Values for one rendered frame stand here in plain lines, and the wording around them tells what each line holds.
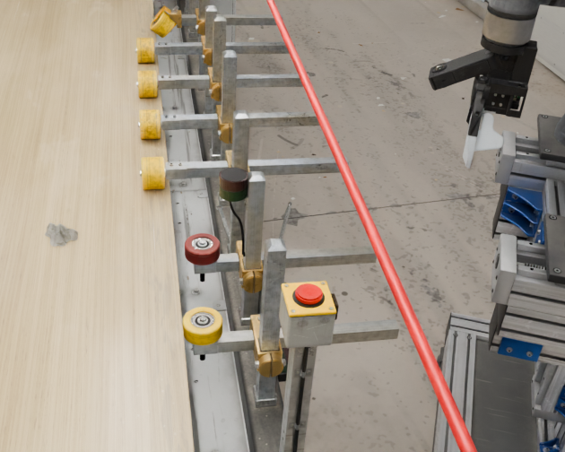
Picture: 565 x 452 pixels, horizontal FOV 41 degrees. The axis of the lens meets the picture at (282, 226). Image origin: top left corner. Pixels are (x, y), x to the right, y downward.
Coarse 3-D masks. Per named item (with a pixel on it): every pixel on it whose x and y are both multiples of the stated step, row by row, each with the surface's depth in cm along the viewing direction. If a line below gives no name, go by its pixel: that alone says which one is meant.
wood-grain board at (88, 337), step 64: (0, 0) 284; (64, 0) 289; (128, 0) 293; (0, 64) 240; (64, 64) 243; (128, 64) 246; (0, 128) 208; (64, 128) 210; (128, 128) 212; (0, 192) 183; (64, 192) 185; (128, 192) 187; (0, 256) 164; (64, 256) 165; (128, 256) 166; (0, 320) 148; (64, 320) 149; (128, 320) 150; (0, 384) 135; (64, 384) 136; (128, 384) 137; (0, 448) 124; (64, 448) 125; (128, 448) 126; (192, 448) 126
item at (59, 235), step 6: (48, 228) 171; (54, 228) 172; (60, 228) 170; (66, 228) 173; (48, 234) 170; (54, 234) 169; (60, 234) 168; (66, 234) 170; (72, 234) 170; (54, 240) 168; (60, 240) 168; (66, 240) 169; (54, 246) 167; (60, 246) 167
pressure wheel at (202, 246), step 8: (192, 240) 171; (200, 240) 171; (208, 240) 172; (216, 240) 172; (192, 248) 169; (200, 248) 170; (208, 248) 169; (216, 248) 170; (192, 256) 169; (200, 256) 168; (208, 256) 169; (216, 256) 171; (200, 264) 169; (208, 264) 170; (200, 280) 177
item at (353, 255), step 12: (264, 252) 177; (288, 252) 178; (300, 252) 178; (312, 252) 178; (324, 252) 179; (336, 252) 179; (348, 252) 179; (360, 252) 179; (372, 252) 180; (216, 264) 173; (228, 264) 174; (288, 264) 177; (300, 264) 178; (312, 264) 178; (324, 264) 179; (336, 264) 180; (348, 264) 180
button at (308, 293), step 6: (300, 288) 111; (306, 288) 111; (312, 288) 111; (318, 288) 111; (300, 294) 110; (306, 294) 110; (312, 294) 110; (318, 294) 110; (300, 300) 109; (306, 300) 109; (312, 300) 109; (318, 300) 110
